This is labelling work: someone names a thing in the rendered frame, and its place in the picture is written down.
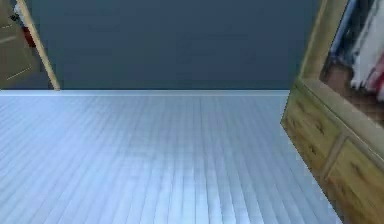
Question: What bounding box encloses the light wooden wardrobe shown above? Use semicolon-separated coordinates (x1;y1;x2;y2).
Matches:
280;0;384;224

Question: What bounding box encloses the blue hanging garment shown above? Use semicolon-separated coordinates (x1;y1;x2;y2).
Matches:
329;0;359;58

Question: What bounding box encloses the white hanging garment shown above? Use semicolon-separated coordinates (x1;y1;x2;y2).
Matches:
349;0;384;90

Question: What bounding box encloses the red hanging garment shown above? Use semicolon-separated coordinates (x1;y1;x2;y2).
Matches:
365;53;384;101

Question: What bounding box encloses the brown panelled room door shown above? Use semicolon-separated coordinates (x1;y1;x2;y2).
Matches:
0;0;62;92

